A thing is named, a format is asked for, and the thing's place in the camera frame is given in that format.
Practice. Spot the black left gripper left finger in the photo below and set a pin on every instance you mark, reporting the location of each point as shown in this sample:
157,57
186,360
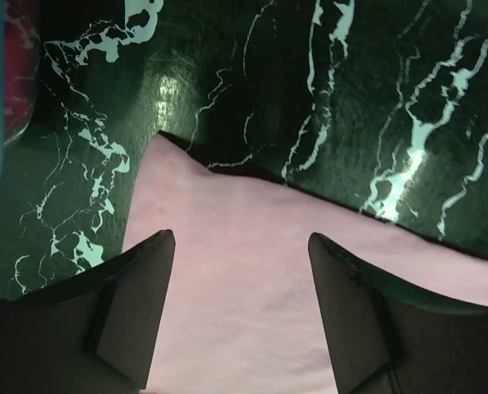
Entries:
91,333

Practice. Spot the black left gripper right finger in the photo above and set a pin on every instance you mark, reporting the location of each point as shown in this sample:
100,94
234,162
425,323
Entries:
387,335

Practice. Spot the pink t-shirt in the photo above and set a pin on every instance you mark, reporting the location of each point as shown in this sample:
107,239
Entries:
241,312

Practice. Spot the black marble pattern mat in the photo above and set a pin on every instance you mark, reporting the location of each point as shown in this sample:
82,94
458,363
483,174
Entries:
380,106

